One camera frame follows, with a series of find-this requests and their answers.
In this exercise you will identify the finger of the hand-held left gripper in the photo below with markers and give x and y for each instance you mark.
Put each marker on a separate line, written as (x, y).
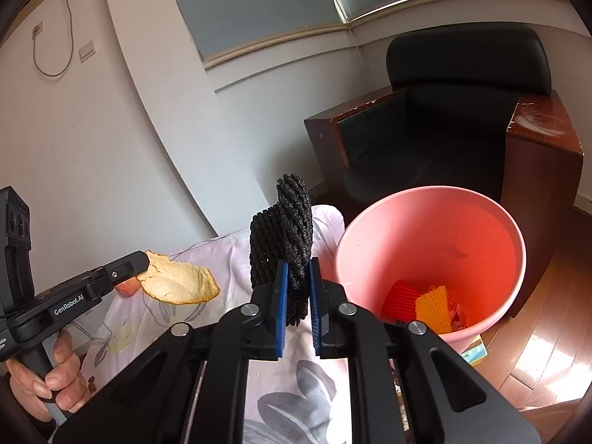
(122, 270)

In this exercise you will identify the floral pink blanket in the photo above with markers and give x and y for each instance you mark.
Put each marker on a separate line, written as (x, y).
(222, 259)

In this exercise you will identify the frosted window with white frame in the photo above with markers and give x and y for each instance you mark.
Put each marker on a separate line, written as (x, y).
(259, 4)

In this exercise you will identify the yellow foam net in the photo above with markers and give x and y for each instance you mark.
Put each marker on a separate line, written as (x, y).
(432, 310)

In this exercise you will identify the white wall switch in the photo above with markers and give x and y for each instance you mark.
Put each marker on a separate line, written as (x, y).
(87, 50)

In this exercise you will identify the person's left hand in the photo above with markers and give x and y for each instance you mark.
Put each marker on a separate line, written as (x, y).
(64, 370)

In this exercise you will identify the pale orange fruit peel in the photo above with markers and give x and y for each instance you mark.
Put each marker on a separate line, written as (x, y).
(180, 282)

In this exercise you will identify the pink plastic bucket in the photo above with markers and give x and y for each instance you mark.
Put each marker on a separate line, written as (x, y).
(416, 240)

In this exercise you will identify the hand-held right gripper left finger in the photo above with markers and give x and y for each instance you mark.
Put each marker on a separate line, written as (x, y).
(281, 305)

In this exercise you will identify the black armchair with wooden arms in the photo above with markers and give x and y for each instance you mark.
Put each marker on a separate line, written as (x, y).
(439, 138)

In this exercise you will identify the red foam net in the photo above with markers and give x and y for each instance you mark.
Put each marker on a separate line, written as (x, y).
(400, 300)

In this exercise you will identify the black foam net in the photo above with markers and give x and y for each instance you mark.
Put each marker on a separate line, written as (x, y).
(293, 222)

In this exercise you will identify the red apple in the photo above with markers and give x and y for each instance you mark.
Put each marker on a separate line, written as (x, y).
(127, 288)

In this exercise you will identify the teal yellow cardboard box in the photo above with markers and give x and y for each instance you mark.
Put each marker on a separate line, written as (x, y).
(476, 354)

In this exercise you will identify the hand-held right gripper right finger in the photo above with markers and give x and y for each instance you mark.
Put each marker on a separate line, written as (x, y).
(316, 305)

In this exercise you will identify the white wall socket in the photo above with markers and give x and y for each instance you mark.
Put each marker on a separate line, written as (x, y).
(37, 30)

